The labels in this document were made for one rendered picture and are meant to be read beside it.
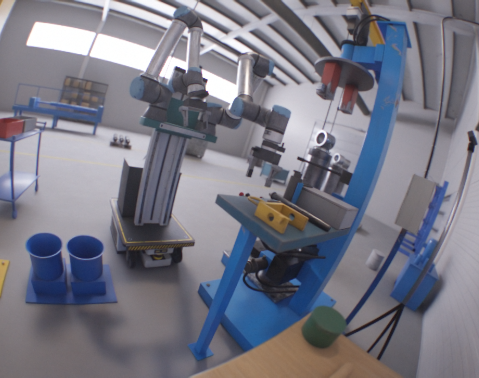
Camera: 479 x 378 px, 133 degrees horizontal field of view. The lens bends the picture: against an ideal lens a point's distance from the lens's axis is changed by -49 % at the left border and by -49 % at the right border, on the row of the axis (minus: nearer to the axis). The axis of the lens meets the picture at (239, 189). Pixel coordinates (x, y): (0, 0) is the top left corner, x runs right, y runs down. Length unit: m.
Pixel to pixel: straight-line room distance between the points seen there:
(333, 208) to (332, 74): 1.09
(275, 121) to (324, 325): 0.76
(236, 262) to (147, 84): 1.19
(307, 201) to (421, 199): 0.90
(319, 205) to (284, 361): 0.91
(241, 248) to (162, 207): 1.30
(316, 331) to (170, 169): 1.74
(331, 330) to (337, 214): 0.75
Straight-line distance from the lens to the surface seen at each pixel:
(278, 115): 0.90
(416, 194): 1.68
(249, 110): 0.97
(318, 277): 1.74
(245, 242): 0.86
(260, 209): 0.82
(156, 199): 2.01
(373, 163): 1.56
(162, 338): 1.55
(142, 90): 1.43
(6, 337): 1.67
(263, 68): 1.47
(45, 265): 1.59
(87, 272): 1.59
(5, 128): 2.47
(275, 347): 0.51
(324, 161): 1.75
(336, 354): 0.59
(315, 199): 1.22
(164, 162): 1.90
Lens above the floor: 1.32
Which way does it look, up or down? 13 degrees down
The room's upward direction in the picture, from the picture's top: 19 degrees clockwise
